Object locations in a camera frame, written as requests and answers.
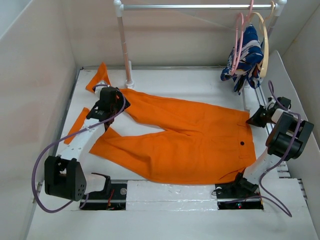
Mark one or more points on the pink hanger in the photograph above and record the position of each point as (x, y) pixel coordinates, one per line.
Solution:
(238, 42)

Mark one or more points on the blue patterned garment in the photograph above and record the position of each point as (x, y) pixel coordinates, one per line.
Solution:
(251, 56)

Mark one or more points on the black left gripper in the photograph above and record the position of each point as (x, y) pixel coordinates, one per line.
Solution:
(120, 101)

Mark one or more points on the white clothes rack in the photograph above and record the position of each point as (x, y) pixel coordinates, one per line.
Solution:
(194, 44)

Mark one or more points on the orange trousers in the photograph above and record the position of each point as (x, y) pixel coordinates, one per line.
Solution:
(182, 127)

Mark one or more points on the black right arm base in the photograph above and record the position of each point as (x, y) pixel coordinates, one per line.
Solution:
(230, 197)

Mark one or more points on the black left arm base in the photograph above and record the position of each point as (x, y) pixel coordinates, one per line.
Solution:
(111, 199)

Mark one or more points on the white foam board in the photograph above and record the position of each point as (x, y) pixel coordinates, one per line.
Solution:
(305, 166)

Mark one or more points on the beige hanger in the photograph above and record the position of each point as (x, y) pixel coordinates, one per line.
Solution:
(263, 65)

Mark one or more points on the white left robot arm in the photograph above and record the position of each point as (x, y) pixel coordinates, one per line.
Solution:
(67, 175)

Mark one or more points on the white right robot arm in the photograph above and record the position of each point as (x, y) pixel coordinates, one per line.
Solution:
(287, 140)

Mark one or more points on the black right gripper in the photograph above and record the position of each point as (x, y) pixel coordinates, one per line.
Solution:
(255, 120)

